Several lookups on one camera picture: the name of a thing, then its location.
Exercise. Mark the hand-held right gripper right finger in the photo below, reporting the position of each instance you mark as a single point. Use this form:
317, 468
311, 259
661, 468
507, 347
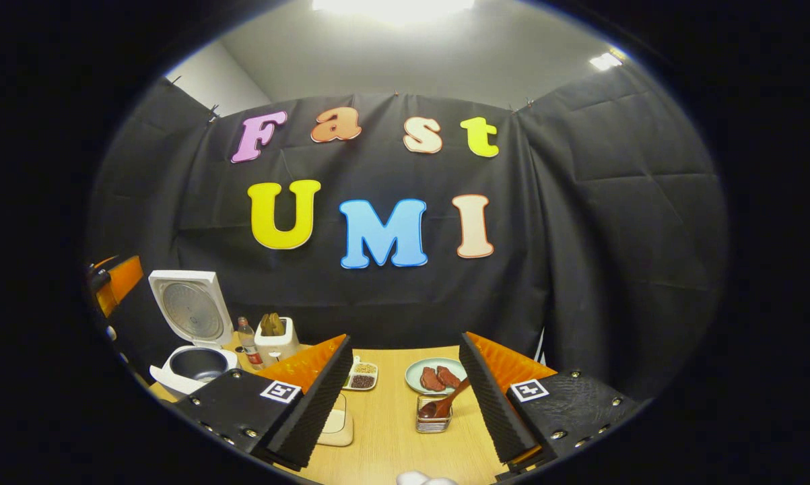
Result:
495, 404

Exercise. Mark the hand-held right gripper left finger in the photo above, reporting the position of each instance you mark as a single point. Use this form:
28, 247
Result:
317, 404

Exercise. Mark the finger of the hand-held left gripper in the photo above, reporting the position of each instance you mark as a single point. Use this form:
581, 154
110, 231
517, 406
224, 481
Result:
123, 279

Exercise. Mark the clear rice container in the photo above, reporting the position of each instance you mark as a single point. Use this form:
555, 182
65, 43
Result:
337, 424

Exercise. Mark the brown wooden spoon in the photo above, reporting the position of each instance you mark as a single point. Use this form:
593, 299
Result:
448, 401

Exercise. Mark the white rice cooker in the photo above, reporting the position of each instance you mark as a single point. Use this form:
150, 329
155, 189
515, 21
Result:
192, 313

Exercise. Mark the white divided grain dish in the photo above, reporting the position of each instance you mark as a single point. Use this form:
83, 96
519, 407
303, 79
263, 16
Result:
363, 375

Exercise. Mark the red meat piece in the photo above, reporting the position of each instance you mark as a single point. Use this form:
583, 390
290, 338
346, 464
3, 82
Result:
449, 376
431, 380

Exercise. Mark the white toaster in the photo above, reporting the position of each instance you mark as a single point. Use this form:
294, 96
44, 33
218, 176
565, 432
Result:
278, 347

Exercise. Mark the white metal stand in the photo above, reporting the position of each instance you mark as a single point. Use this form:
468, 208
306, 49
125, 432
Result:
541, 347

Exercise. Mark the pale green plate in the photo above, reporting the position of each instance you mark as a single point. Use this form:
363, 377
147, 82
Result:
415, 377

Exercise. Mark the brown toast slice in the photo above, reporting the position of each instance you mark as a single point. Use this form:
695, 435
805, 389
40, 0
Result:
278, 324
266, 325

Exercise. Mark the clear plastic water bottle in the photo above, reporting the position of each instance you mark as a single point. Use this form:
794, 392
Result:
248, 343

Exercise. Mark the black backdrop cloth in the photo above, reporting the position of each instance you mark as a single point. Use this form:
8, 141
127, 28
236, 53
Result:
580, 236

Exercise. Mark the small ceiling light panel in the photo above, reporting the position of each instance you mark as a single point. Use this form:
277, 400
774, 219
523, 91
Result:
605, 60

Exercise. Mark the large ceiling light panel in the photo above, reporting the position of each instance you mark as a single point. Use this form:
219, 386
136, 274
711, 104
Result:
391, 8

